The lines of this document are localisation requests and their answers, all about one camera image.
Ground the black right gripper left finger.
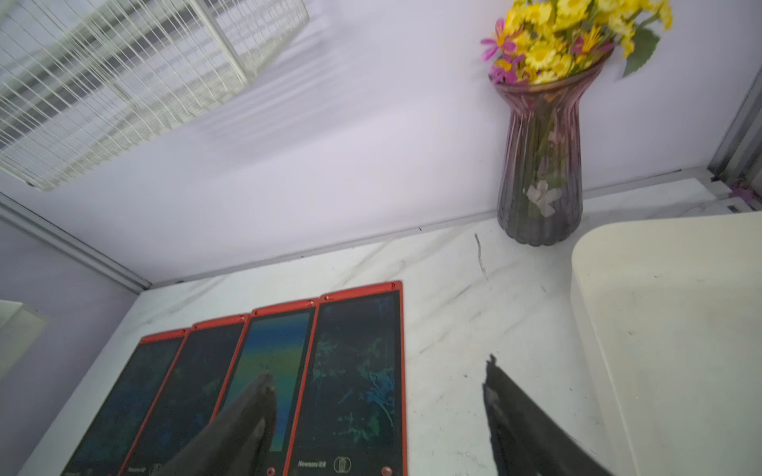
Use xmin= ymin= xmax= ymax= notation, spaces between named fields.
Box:
xmin=158 ymin=373 xmax=277 ymax=476

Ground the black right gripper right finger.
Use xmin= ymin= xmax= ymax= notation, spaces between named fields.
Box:
xmin=482 ymin=356 xmax=610 ymax=476

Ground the red writing tablet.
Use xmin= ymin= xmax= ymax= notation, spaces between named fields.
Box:
xmin=63 ymin=329 xmax=188 ymax=475
xmin=286 ymin=281 xmax=408 ymax=475
xmin=121 ymin=315 xmax=246 ymax=475
xmin=214 ymin=299 xmax=317 ymax=475

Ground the cream plastic storage box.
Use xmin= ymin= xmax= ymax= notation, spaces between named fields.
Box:
xmin=571 ymin=212 xmax=761 ymax=475

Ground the dark glass vase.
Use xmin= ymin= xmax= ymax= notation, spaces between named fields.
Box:
xmin=494 ymin=53 xmax=611 ymax=247

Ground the yellow flower bouquet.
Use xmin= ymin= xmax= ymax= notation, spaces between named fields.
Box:
xmin=481 ymin=0 xmax=673 ymax=85

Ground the white mesh wall shelf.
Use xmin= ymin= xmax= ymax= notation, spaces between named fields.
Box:
xmin=0 ymin=301 xmax=49 ymax=378

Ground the white wire wall basket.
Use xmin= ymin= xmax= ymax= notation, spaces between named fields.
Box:
xmin=1 ymin=1 xmax=310 ymax=191

